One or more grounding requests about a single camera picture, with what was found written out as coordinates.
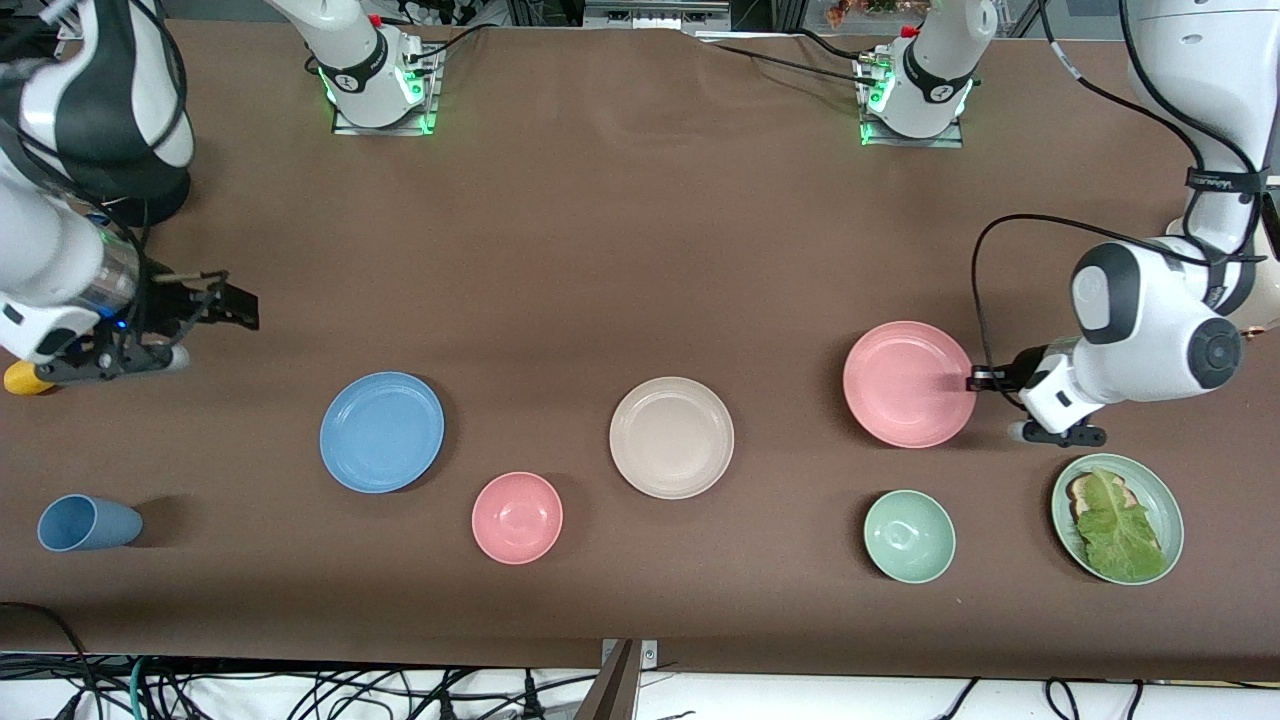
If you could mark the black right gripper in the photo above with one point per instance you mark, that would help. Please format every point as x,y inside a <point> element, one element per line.
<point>163,305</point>

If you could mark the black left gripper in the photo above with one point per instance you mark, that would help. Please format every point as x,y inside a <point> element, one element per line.
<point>1021,369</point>

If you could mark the pink shallow plate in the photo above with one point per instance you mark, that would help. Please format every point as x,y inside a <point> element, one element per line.
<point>905,385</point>

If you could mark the blue shallow plate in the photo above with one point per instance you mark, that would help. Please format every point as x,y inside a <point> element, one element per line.
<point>382,432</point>

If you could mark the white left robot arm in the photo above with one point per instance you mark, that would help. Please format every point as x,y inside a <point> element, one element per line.
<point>1150,330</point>

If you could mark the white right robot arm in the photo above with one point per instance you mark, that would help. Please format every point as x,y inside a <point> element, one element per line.
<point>40,250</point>

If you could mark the toasted bread slice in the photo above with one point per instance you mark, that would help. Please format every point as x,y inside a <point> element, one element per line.
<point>1078,492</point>

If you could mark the small green bowl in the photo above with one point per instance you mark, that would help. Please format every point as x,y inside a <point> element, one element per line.
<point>909,536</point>

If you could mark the green lettuce leaf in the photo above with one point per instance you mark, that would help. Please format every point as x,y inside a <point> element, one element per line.
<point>1120,540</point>

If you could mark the green plate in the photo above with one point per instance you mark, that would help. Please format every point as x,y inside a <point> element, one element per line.
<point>1172,520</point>

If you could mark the yellow lemon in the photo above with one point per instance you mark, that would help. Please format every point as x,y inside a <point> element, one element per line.
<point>20,380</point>

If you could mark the blue cup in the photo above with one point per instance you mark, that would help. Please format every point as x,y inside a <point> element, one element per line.
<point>90,523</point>

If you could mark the beige toaster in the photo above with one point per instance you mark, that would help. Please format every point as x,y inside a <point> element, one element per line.
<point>1272,290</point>

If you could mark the beige shallow plate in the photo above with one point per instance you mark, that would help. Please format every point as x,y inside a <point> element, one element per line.
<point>671,437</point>

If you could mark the small pink bowl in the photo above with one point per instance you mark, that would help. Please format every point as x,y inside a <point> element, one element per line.
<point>517,518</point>

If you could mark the colourful packet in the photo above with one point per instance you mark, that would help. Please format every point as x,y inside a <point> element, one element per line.
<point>860,10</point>

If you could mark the dark mounting beam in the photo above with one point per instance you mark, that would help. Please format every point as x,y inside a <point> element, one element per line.
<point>615,690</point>

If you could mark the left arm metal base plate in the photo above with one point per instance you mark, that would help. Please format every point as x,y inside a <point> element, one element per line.
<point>940,142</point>

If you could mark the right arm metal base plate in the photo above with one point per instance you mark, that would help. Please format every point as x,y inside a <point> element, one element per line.
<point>420,125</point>

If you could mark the metal bracket plate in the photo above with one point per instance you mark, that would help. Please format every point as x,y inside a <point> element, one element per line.
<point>650,655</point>

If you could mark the grey metal rail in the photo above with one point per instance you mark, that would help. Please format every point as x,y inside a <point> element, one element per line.
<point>650,15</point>

